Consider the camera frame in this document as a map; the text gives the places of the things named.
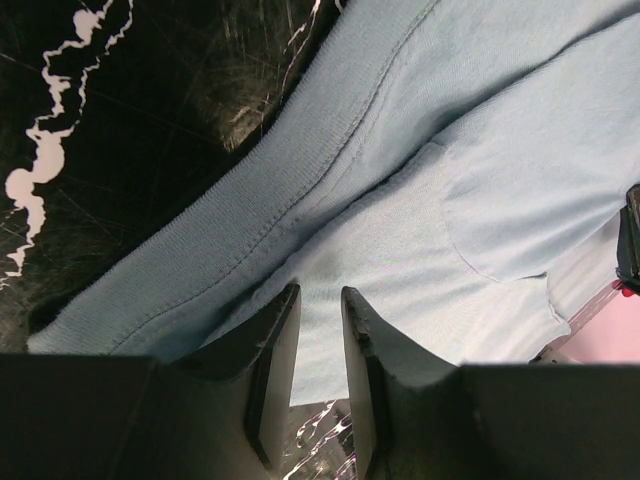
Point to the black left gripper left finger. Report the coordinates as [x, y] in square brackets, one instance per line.
[244, 383]

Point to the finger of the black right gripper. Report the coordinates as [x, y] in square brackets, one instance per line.
[628, 245]

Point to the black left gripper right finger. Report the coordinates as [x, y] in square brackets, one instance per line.
[394, 386]

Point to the light blue t-shirt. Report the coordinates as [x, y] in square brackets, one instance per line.
[461, 163]

